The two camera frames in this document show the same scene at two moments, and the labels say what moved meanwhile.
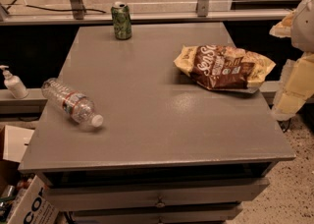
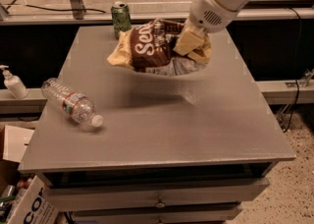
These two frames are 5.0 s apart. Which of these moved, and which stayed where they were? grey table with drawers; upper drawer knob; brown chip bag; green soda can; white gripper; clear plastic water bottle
Moved: brown chip bag; white gripper
Stayed: upper drawer knob; clear plastic water bottle; green soda can; grey table with drawers
